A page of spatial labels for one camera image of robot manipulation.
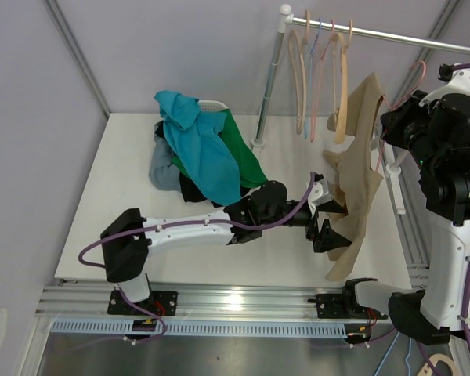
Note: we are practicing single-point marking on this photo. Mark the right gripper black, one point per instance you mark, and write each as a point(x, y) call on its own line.
point(394, 121)

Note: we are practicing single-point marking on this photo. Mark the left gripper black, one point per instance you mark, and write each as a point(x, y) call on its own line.
point(327, 239)

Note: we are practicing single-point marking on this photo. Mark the pink wire hanger beige shirt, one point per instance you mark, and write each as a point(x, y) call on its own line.
point(392, 106)

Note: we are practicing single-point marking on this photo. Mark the beige t shirt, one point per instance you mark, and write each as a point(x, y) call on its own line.
point(357, 181)

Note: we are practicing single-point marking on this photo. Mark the green t shirt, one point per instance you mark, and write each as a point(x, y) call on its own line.
point(209, 150)

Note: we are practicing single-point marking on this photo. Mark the light blue wire hanger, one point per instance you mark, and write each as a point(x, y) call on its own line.
point(309, 129)

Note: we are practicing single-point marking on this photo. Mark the beige wooden hanger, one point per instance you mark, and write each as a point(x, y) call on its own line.
point(296, 50)

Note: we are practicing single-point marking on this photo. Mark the teal t shirt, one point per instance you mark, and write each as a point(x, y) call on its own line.
point(193, 135)

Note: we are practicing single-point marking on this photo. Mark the grey-blue t shirt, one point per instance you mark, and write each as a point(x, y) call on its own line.
point(163, 174)

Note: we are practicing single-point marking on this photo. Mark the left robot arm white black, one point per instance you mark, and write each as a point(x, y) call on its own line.
point(131, 238)

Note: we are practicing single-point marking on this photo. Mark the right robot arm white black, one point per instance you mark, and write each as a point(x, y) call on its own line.
point(436, 133)

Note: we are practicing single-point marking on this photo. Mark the wooden hanger on floor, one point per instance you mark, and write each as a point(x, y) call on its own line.
point(435, 361)

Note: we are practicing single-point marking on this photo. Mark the metal clothes rack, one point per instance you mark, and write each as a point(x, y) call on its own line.
point(426, 45)

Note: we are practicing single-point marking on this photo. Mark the white plastic laundry basket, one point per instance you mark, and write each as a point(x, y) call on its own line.
point(208, 105)

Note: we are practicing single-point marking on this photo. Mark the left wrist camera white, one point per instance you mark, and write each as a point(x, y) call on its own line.
point(320, 193)

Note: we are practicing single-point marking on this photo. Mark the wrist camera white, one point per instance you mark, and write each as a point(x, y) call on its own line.
point(455, 78)
point(320, 193)

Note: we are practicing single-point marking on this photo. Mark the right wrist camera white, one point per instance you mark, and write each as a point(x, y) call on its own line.
point(455, 78)

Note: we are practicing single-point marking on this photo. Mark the aluminium mounting rail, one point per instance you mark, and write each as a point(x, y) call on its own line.
point(195, 301)

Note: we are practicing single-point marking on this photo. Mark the blue wire hanger on floor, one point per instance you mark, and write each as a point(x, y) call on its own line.
point(396, 358)

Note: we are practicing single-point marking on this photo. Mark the white slotted cable duct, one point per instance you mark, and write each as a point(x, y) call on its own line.
point(200, 328)

